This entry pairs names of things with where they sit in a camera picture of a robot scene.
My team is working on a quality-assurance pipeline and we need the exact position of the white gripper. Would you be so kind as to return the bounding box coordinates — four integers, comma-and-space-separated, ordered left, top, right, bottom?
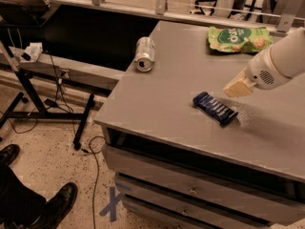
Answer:
223, 47, 291, 97

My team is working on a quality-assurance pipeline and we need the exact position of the blue rxbar blueberry bar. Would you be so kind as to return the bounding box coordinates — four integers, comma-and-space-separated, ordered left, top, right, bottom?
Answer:
193, 92, 238, 126

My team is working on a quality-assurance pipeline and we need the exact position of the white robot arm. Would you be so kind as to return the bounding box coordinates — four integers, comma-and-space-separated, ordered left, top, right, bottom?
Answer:
223, 28, 305, 97

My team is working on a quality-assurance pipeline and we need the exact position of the green rice chip bag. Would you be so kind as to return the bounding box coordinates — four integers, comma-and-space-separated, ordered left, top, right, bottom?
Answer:
208, 27, 273, 53

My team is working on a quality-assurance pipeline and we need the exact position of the silver soda can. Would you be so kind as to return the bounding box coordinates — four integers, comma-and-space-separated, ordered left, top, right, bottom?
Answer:
134, 37, 154, 72

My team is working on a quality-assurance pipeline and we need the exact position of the grey drawer cabinet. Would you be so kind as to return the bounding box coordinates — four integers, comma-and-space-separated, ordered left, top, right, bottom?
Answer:
96, 22, 305, 229

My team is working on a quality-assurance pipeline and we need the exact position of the black power adapter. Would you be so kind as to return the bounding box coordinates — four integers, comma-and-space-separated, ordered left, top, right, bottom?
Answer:
44, 98, 58, 108

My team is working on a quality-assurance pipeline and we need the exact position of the black metal stand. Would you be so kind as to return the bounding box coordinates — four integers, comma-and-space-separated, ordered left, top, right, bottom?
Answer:
0, 41, 95, 151

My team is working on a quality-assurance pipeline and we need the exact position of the white box on stand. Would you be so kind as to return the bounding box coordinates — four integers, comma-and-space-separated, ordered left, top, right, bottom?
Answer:
21, 43, 43, 62

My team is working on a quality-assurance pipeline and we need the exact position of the black right shoe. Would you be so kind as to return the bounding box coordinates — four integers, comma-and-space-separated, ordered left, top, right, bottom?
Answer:
30, 182, 77, 229

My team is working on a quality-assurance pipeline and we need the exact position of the black shoe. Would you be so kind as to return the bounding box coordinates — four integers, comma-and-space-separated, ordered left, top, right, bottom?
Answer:
0, 144, 20, 165
30, 182, 77, 229

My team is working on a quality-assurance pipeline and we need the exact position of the black left shoe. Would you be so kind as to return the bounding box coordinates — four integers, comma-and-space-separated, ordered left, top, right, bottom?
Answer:
0, 144, 20, 165

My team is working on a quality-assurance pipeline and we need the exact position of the dark trouser leg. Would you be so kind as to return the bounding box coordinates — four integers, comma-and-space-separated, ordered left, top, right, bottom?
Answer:
0, 163, 46, 226

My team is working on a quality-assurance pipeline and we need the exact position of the black floor cable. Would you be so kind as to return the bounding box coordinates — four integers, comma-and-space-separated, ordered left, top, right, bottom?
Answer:
80, 135, 107, 229

